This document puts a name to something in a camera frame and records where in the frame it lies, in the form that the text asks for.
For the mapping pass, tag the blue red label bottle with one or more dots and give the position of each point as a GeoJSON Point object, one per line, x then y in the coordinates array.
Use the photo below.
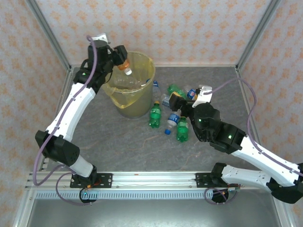
{"type": "Point", "coordinates": [191, 93]}

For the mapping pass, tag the green plastic soda bottle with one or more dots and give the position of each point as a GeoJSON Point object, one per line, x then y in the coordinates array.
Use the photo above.
{"type": "Point", "coordinates": [174, 88]}
{"type": "Point", "coordinates": [182, 130]}
{"type": "Point", "coordinates": [155, 116]}

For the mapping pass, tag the blue label bottle white cap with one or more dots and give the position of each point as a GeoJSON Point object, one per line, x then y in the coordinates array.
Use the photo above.
{"type": "Point", "coordinates": [156, 88]}

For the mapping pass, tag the clear bottle blue cap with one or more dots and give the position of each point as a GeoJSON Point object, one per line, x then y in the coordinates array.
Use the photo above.
{"type": "Point", "coordinates": [125, 81]}

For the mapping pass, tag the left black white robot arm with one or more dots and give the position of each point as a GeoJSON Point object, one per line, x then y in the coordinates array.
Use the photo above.
{"type": "Point", "coordinates": [68, 111]}

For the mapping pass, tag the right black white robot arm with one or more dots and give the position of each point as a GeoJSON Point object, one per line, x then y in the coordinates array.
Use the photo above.
{"type": "Point", "coordinates": [260, 158]}

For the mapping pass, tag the yellow plastic bin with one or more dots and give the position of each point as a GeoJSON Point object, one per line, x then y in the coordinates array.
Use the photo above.
{"type": "Point", "coordinates": [139, 106]}

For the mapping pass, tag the grey metal sheet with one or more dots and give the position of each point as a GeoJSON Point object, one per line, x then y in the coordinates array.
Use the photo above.
{"type": "Point", "coordinates": [154, 212]}

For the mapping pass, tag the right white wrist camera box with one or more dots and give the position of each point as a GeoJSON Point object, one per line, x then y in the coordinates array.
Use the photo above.
{"type": "Point", "coordinates": [201, 98]}

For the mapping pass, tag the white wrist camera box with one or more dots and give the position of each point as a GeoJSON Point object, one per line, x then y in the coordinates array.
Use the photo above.
{"type": "Point", "coordinates": [100, 37]}
{"type": "Point", "coordinates": [201, 98]}

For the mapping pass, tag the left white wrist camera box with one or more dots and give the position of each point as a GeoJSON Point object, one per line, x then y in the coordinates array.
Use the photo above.
{"type": "Point", "coordinates": [100, 37]}

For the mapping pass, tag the aluminium side rail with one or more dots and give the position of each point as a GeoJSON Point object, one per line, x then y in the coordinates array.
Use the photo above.
{"type": "Point", "coordinates": [245, 94]}
{"type": "Point", "coordinates": [63, 94]}

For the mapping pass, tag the aluminium frame post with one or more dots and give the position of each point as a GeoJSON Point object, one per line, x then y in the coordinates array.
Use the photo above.
{"type": "Point", "coordinates": [258, 33]}
{"type": "Point", "coordinates": [47, 33]}

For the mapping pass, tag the aluminium front extrusion rail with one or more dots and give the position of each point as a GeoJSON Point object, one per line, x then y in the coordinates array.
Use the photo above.
{"type": "Point", "coordinates": [154, 180]}

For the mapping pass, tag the aluminium frame leg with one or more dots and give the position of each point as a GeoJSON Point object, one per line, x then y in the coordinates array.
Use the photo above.
{"type": "Point", "coordinates": [22, 218]}
{"type": "Point", "coordinates": [287, 218]}

